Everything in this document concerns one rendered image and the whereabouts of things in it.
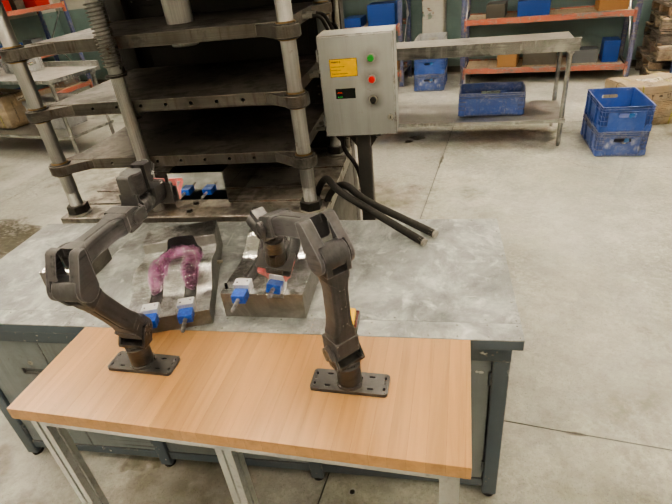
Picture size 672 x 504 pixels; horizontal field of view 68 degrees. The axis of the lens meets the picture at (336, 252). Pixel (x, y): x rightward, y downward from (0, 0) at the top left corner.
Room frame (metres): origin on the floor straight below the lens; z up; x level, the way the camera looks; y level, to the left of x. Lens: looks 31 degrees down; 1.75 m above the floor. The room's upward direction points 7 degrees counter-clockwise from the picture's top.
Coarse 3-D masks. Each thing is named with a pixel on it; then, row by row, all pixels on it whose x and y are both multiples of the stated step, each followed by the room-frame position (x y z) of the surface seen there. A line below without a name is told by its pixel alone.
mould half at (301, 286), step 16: (256, 240) 1.51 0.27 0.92; (304, 256) 1.41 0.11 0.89; (240, 272) 1.36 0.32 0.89; (304, 272) 1.31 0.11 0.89; (224, 288) 1.27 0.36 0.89; (256, 288) 1.25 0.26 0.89; (288, 288) 1.23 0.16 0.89; (304, 288) 1.22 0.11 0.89; (224, 304) 1.25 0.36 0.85; (240, 304) 1.24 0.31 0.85; (256, 304) 1.22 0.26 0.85; (272, 304) 1.21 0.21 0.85; (288, 304) 1.20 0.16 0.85; (304, 304) 1.20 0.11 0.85
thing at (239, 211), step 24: (168, 168) 2.70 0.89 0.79; (264, 168) 2.53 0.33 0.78; (288, 168) 2.50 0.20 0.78; (336, 168) 2.41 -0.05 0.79; (96, 192) 2.47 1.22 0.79; (264, 192) 2.21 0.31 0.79; (288, 192) 2.18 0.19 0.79; (96, 216) 2.16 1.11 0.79; (168, 216) 2.07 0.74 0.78; (192, 216) 2.04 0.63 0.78; (216, 216) 2.01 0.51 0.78; (240, 216) 1.99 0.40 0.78
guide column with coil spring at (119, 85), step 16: (96, 0) 2.14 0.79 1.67; (96, 16) 2.13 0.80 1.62; (112, 48) 2.15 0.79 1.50; (112, 64) 2.13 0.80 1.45; (112, 80) 2.14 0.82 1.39; (128, 96) 2.15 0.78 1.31; (128, 112) 2.13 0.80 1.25; (128, 128) 2.13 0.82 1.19; (144, 144) 2.16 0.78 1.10; (160, 208) 2.14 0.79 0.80
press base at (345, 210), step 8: (352, 168) 2.69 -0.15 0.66; (352, 176) 2.67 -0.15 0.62; (352, 184) 2.64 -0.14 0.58; (336, 200) 2.17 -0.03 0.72; (344, 200) 2.36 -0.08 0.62; (336, 208) 2.14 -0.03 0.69; (344, 208) 2.34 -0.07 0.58; (352, 208) 2.57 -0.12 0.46; (344, 216) 2.32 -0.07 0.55; (352, 216) 2.55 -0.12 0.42
